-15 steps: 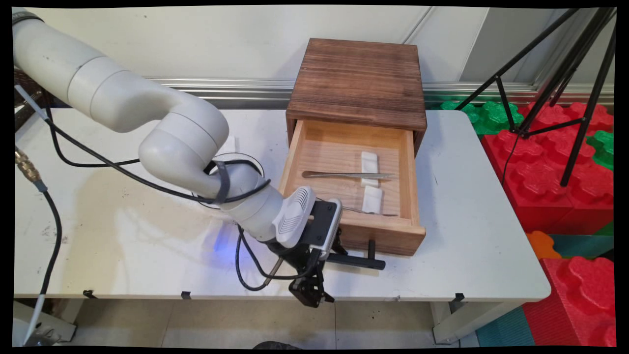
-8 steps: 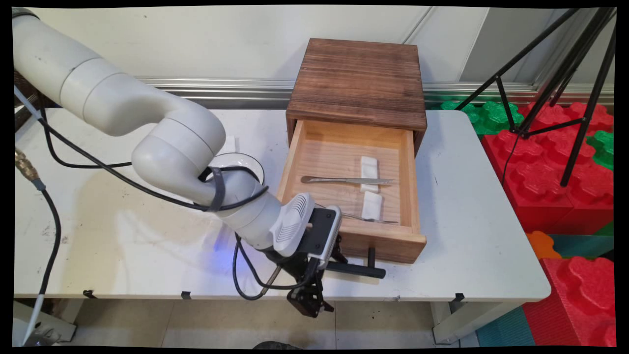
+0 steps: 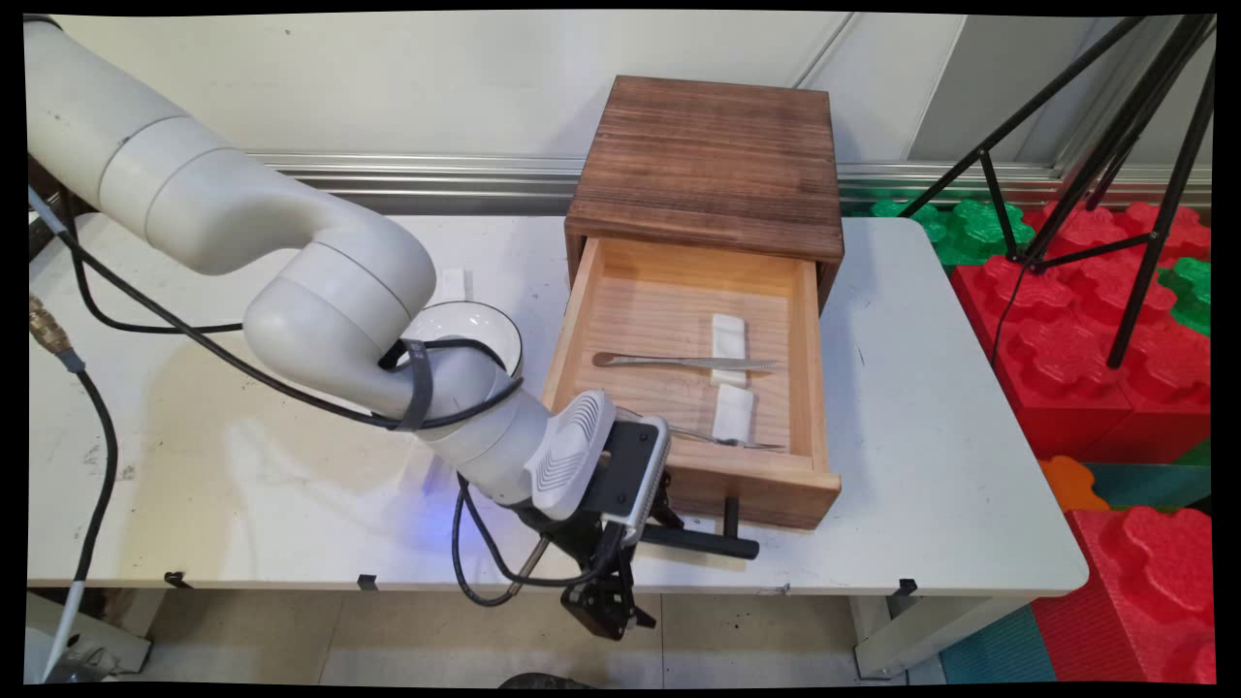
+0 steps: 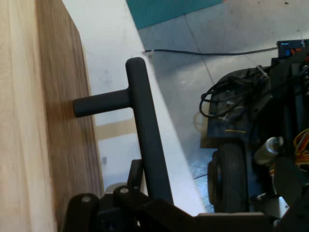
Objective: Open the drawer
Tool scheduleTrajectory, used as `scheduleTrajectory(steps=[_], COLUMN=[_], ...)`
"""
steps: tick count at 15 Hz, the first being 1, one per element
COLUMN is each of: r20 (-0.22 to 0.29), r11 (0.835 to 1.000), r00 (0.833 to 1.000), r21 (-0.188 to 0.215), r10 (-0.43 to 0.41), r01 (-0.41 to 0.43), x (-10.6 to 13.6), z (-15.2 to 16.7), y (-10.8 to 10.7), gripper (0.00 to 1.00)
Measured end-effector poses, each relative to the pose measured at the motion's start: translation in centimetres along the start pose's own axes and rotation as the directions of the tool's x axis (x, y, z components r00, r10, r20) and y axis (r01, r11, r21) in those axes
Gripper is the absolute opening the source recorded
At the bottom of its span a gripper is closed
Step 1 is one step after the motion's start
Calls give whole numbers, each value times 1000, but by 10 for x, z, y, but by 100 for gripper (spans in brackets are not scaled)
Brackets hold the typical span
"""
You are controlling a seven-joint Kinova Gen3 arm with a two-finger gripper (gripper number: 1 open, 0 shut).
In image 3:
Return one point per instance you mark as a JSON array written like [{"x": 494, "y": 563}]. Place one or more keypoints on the white bowl with black rim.
[{"x": 485, "y": 325}]

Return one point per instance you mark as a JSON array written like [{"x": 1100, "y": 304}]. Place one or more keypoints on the light wooden drawer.
[{"x": 659, "y": 320}]

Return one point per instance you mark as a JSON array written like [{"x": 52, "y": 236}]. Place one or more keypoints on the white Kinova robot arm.
[{"x": 242, "y": 223}]

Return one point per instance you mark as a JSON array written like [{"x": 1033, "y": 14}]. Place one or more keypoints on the aluminium wall rail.
[{"x": 873, "y": 176}]

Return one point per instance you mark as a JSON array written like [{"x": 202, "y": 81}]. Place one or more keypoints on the small green foam block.
[{"x": 1191, "y": 291}]

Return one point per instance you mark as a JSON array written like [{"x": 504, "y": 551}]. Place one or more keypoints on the orange foam piece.
[{"x": 1066, "y": 483}]

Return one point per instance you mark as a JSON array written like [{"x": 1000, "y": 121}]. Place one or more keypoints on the white table leg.
[
  {"x": 921, "y": 630},
  {"x": 116, "y": 635}
]

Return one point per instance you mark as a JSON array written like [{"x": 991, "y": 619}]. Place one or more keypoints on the dark grey floor object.
[{"x": 543, "y": 681}]

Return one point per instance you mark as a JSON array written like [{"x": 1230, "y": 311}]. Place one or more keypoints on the black camera tripod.
[{"x": 1168, "y": 194}]

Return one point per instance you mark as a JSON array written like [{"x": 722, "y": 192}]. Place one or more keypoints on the wide green foam block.
[{"x": 970, "y": 228}]

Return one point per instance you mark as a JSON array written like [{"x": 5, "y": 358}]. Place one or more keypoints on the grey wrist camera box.
[{"x": 630, "y": 475}]

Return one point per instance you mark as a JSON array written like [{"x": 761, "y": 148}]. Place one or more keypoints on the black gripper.
[{"x": 591, "y": 553}]

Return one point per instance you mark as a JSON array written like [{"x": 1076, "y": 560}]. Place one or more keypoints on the teal foam mat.
[{"x": 1154, "y": 483}]

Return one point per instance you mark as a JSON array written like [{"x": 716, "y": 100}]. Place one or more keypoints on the white vented wrist module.
[{"x": 574, "y": 454}]

